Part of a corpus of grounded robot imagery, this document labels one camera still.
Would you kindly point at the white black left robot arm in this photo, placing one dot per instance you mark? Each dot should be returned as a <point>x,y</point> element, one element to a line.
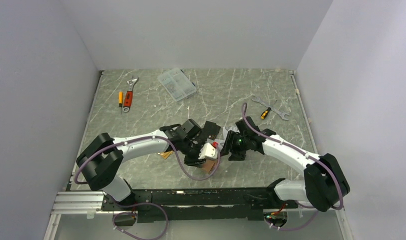
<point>102,158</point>

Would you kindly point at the silver open end wrench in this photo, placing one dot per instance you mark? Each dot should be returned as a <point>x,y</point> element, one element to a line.
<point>283,115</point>

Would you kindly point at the red handled adjustable wrench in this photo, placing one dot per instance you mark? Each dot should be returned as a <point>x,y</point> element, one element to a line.
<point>129,94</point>

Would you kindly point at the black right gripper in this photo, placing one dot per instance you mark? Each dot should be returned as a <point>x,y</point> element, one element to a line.
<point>229,146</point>

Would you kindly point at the tan leather card holder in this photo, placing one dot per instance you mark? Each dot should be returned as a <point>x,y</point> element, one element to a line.
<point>209,166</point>

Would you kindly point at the yellow black screwdriver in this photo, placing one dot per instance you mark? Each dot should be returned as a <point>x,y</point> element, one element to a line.
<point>267,111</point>

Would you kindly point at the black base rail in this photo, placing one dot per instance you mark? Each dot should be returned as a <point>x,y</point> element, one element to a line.
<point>250,203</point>

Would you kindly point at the small yellow handled screwdriver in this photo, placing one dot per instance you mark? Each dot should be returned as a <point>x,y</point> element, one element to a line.
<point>120,101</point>

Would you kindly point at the black card stack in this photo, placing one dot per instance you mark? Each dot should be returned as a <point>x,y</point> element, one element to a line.
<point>210,130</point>

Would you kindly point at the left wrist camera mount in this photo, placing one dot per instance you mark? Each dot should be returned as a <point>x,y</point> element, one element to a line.
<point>208,152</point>

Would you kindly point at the clear plastic screw box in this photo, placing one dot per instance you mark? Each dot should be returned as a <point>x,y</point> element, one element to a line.
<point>177,84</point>

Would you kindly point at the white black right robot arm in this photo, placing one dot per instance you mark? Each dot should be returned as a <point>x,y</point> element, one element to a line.
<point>324,184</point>

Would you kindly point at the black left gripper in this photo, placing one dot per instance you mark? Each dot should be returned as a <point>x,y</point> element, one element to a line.
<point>194,160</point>

